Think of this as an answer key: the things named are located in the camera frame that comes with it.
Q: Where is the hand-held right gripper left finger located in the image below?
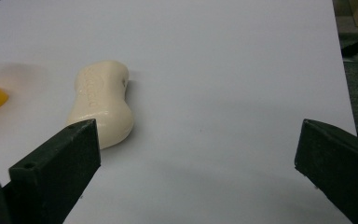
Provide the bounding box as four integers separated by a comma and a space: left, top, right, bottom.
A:
1, 118, 102, 224

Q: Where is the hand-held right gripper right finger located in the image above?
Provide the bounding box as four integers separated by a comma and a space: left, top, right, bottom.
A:
294, 118, 358, 224

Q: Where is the cream soap bar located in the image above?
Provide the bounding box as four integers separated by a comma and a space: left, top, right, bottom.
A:
65, 60, 135, 150

